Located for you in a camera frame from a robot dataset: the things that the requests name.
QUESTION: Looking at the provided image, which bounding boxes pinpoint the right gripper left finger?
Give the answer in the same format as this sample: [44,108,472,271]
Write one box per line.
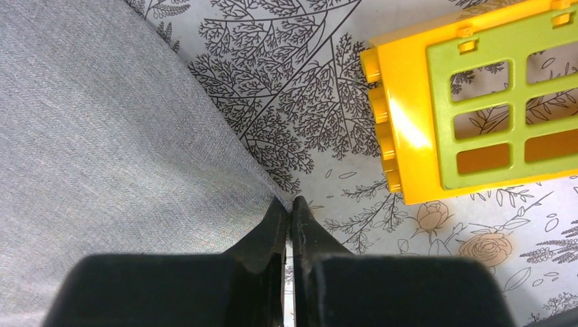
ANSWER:
[44,200,287,326]

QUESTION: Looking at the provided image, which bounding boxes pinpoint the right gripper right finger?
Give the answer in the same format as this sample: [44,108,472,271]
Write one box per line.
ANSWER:
[291,196,514,326]

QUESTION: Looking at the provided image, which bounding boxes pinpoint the grey cloth napkin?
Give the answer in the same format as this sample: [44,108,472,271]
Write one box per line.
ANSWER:
[1,1,290,326]

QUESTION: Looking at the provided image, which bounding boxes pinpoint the floral patterned tablecloth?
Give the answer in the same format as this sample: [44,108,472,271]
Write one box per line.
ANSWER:
[128,1,577,326]

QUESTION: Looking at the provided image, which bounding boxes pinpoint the yellow green toy window block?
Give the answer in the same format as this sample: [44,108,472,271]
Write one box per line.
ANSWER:
[360,1,577,204]

